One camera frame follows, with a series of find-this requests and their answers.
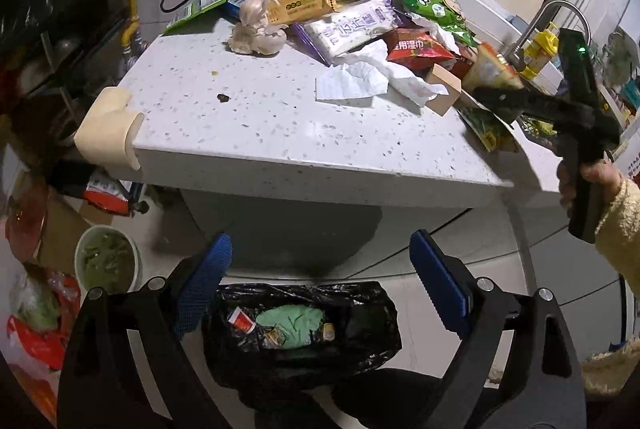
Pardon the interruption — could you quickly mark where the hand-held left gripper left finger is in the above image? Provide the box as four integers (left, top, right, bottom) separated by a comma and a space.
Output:
57, 233, 236, 429

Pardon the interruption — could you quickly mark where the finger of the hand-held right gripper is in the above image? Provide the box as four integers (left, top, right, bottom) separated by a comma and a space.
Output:
471, 85, 558, 126

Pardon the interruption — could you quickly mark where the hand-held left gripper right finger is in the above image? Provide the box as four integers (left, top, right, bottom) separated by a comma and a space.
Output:
409, 229, 588, 429

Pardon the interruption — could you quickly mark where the trash bin black bag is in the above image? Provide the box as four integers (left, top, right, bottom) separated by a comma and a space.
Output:
202, 280, 403, 410

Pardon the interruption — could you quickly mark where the person's right forearm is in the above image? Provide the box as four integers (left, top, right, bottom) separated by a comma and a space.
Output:
594, 179, 640, 300

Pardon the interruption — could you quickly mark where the person's right hand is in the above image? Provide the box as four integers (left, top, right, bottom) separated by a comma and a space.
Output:
556, 158, 626, 216

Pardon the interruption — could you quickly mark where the dark green wrapper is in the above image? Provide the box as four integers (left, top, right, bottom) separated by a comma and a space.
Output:
457, 106, 516, 154

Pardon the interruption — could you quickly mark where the orange noodle packet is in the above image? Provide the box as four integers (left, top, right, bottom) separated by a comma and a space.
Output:
460, 43, 526, 92

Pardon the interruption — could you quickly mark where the small red white cup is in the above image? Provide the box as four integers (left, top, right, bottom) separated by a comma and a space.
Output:
227, 307, 257, 335

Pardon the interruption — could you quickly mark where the small cardboard box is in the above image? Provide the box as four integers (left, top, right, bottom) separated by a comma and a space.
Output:
425, 63, 463, 116

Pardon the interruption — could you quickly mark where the yellow bottle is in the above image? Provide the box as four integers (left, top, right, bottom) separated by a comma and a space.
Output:
522, 22, 561, 80

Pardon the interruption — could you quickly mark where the steel faucet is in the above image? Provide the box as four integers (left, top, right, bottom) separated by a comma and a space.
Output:
509, 0, 593, 72

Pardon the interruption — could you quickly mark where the green crumpled paper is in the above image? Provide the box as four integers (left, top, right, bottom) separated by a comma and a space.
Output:
256, 304, 325, 350

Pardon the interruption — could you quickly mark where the bowl of green vegetables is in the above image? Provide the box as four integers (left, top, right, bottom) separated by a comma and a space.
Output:
74, 225, 143, 295

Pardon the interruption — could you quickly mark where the red packet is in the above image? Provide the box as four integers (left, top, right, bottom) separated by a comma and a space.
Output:
385, 28, 458, 70

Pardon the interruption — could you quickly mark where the red orange printed bag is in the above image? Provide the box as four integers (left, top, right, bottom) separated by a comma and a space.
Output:
82, 169, 133, 216

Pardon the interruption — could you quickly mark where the large white crumpled tissue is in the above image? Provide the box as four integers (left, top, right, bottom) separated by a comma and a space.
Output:
315, 40, 451, 106

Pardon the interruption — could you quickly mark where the brown cardboard sheet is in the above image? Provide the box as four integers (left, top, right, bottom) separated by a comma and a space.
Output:
37, 194, 116, 280

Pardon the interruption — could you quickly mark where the white purple wipes packet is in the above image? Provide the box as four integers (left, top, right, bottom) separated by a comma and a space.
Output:
292, 0, 401, 66

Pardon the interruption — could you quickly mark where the cream foam corner protector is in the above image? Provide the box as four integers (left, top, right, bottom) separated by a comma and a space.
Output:
73, 88, 146, 170

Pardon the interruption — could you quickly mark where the red plastic bag with greens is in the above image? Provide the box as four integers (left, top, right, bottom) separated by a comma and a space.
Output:
5, 269, 83, 375

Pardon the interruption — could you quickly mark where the cream fleece jacket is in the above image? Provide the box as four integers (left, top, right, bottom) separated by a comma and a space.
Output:
581, 341, 640, 402

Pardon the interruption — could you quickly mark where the yellow snack wrapper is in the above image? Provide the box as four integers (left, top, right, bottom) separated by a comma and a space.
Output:
265, 0, 346, 26

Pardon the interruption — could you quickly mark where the garlic bulb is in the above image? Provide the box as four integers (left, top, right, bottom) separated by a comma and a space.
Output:
229, 25, 261, 55
238, 0, 271, 29
255, 26, 290, 56

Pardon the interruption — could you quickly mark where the black gas stove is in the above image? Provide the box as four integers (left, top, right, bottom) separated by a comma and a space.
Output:
20, 4, 132, 107

